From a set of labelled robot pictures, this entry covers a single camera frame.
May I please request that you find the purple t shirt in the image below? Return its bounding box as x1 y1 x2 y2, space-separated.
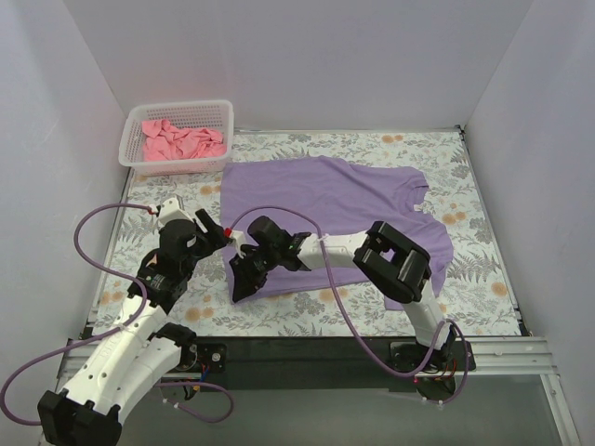
220 156 454 295

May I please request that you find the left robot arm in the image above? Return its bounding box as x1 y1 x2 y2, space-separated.
37 199 228 445

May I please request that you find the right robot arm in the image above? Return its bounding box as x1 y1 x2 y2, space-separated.
224 216 456 370

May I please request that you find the pink t shirt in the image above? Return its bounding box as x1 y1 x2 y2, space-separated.
141 119 227 162

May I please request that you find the white plastic basket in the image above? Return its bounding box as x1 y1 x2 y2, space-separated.
118 99 234 176

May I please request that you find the floral table mat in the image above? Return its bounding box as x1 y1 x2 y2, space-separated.
108 131 521 336

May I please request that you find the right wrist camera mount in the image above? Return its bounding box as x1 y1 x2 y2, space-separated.
224 228 247 258

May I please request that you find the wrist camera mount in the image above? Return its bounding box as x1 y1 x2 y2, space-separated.
224 228 247 258
157 195 193 229

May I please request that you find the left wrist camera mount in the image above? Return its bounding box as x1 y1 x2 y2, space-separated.
157 195 193 229

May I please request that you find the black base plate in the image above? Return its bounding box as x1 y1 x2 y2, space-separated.
143 336 475 394

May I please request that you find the aluminium rail frame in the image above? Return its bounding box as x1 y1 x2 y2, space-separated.
58 337 559 380

